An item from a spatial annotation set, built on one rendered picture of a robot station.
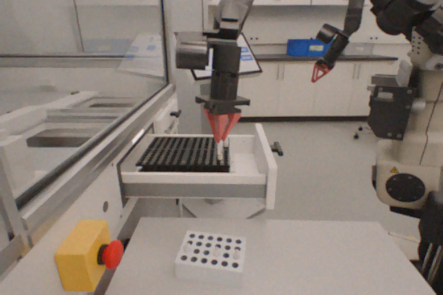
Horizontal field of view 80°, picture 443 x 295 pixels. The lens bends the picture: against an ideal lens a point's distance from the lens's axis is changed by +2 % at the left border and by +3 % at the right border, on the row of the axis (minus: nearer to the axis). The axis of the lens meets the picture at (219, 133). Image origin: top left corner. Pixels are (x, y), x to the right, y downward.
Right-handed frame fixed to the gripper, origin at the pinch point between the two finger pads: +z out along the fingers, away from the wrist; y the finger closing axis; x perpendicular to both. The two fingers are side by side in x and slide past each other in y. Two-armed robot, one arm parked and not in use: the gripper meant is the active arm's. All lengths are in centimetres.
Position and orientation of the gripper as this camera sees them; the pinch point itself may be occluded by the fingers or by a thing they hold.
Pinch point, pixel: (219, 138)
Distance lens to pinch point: 57.2
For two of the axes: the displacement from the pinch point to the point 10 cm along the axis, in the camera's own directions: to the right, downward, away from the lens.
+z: -0.8, 9.5, 3.1
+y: -8.3, 1.1, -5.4
